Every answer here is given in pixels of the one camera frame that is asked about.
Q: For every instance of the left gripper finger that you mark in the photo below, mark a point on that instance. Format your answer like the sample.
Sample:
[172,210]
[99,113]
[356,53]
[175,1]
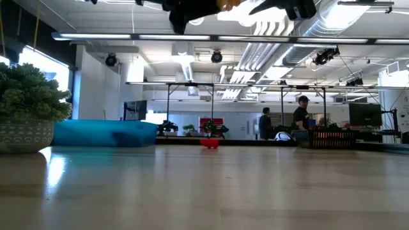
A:
[204,6]

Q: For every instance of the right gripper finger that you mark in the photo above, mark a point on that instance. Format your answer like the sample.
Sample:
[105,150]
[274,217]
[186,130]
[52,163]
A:
[271,6]

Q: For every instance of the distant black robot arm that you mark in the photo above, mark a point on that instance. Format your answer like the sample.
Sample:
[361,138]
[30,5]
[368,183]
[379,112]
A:
[167,126]

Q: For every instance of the long overhead light bar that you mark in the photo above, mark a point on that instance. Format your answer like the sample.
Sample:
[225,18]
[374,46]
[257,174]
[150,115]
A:
[172,37]

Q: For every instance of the person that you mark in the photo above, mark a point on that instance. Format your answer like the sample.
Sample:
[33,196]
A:
[265,124]
[301,115]

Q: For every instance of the black computer monitor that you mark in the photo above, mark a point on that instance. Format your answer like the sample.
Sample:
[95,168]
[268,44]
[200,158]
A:
[365,114]
[135,110]

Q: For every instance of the red background crates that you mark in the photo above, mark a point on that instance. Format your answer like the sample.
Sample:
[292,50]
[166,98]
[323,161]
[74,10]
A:
[211,121]

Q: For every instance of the white rounded device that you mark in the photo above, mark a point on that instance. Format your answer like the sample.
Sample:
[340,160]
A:
[282,136]

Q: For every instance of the black mesh basket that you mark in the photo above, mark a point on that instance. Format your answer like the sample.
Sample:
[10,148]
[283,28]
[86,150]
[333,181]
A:
[332,140]

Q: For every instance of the small red toy brick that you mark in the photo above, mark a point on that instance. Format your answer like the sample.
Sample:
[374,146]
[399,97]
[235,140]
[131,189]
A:
[209,143]

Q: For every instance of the blue plastic bin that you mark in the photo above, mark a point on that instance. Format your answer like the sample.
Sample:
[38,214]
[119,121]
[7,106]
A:
[102,132]

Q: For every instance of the potted green succulent plant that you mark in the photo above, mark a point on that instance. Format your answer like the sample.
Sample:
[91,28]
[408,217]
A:
[28,96]

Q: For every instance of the large round ceiling duct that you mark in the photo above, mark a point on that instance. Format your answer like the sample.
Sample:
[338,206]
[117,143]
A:
[335,25]

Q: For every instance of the black ceiling camera cluster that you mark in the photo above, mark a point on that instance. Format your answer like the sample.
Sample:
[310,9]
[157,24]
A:
[326,56]

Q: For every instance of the black station frame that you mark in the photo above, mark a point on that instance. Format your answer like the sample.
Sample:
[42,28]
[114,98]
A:
[190,84]
[302,87]

